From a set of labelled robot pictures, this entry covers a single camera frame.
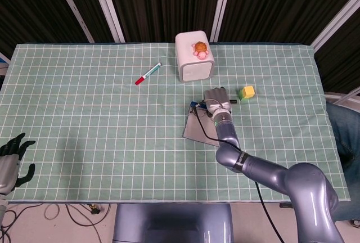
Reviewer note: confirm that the green checked tablecloth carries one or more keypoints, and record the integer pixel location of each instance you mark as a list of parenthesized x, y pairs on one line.
[(84, 127)]

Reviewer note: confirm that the blue white panel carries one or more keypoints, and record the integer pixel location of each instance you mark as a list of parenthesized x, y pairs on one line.
[(3, 60)]

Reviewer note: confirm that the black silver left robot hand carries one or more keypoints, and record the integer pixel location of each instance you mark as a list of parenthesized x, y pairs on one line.
[(8, 170)]

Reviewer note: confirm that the white aluminium frame rail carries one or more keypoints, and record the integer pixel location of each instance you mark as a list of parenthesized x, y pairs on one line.
[(341, 98)]

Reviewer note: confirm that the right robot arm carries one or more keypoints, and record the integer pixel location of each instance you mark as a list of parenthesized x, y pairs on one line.
[(281, 172)]

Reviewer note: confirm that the yellow cube block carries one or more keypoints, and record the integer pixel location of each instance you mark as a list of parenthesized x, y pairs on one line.
[(249, 91)]

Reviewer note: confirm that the yellow black floor plug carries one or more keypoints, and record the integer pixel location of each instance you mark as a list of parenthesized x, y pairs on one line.
[(94, 209)]

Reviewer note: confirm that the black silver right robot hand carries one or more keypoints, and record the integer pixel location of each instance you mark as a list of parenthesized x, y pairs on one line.
[(218, 98)]

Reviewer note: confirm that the white aluminium frame post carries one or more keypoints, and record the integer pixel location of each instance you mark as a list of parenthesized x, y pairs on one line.
[(73, 9), (108, 6), (337, 20), (222, 6)]

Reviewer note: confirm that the pink turtle toy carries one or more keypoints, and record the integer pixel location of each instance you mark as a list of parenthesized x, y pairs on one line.
[(200, 49)]

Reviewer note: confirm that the black capped white marker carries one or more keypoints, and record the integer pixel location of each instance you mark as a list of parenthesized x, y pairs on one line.
[(234, 101)]

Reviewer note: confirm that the blue grey robot torso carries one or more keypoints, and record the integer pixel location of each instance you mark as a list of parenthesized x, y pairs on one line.
[(171, 223)]

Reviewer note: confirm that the red capped green marker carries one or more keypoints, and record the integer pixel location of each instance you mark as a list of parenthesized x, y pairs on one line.
[(147, 73)]

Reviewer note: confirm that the blue glasses case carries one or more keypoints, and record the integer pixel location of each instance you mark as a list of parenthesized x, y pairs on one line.
[(194, 129)]

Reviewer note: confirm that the black pleated curtain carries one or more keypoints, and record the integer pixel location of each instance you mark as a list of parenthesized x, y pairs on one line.
[(168, 1)]

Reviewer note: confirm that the white cube box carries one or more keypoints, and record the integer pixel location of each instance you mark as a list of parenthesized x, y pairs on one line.
[(194, 68)]

